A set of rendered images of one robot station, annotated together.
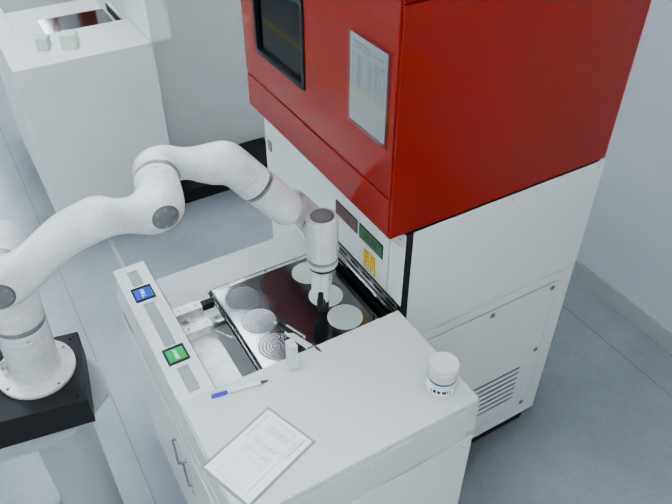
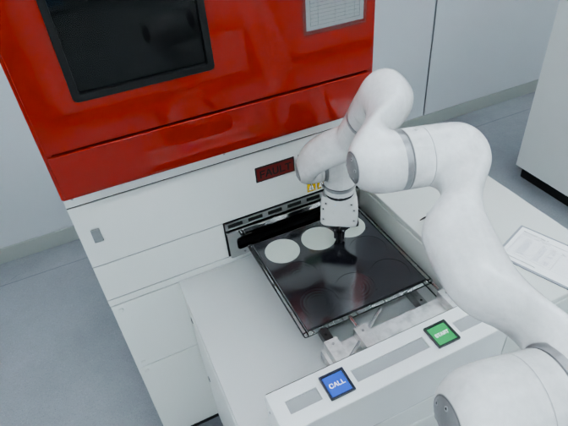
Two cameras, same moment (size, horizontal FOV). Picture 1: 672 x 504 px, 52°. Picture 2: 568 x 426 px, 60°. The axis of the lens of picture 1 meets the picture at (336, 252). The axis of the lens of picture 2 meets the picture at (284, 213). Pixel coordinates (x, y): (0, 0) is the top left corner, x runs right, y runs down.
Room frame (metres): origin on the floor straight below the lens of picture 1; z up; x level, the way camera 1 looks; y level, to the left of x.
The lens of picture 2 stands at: (1.37, 1.09, 1.86)
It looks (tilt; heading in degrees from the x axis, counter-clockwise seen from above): 39 degrees down; 279
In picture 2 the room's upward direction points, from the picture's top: 5 degrees counter-clockwise
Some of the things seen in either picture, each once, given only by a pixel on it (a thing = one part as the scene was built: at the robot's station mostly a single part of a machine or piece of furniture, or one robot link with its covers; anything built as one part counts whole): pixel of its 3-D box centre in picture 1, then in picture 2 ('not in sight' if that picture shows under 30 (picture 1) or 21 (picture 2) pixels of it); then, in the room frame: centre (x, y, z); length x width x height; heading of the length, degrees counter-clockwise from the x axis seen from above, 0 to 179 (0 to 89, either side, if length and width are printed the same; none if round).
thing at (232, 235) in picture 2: (353, 280); (296, 221); (1.51, -0.05, 0.89); 0.44 x 0.02 x 0.10; 30
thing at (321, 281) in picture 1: (322, 276); (339, 204); (1.38, 0.04, 1.03); 0.10 x 0.07 x 0.11; 175
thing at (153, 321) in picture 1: (163, 342); (390, 377); (1.26, 0.47, 0.89); 0.55 x 0.09 x 0.14; 30
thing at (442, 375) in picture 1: (442, 375); not in sight; (1.05, -0.25, 1.01); 0.07 x 0.07 x 0.10
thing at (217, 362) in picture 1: (210, 354); (395, 336); (1.24, 0.34, 0.87); 0.36 x 0.08 x 0.03; 30
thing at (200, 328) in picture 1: (198, 329); (368, 341); (1.31, 0.38, 0.89); 0.08 x 0.03 x 0.03; 120
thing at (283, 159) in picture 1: (327, 214); (234, 204); (1.67, 0.03, 1.02); 0.82 x 0.03 x 0.40; 30
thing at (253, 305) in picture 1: (293, 307); (334, 261); (1.39, 0.12, 0.90); 0.34 x 0.34 x 0.01; 30
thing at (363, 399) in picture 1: (331, 419); (470, 237); (1.01, 0.01, 0.89); 0.62 x 0.35 x 0.14; 120
